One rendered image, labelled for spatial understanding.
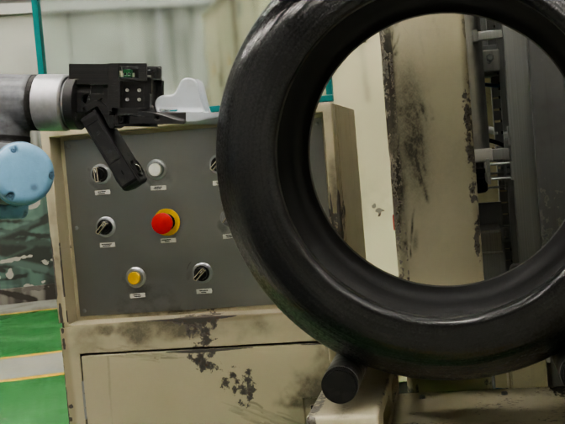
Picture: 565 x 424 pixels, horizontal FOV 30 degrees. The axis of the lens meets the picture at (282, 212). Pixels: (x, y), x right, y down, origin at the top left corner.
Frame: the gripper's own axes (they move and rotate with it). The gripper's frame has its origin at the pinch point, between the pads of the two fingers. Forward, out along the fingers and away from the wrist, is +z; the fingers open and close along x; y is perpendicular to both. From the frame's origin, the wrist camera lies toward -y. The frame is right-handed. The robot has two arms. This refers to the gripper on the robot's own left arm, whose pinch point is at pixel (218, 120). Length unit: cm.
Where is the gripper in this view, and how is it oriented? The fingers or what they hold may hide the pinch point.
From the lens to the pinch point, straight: 137.7
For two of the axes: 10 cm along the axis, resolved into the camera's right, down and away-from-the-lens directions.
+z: 9.9, 0.3, -1.6
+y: 0.1, -10.0, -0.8
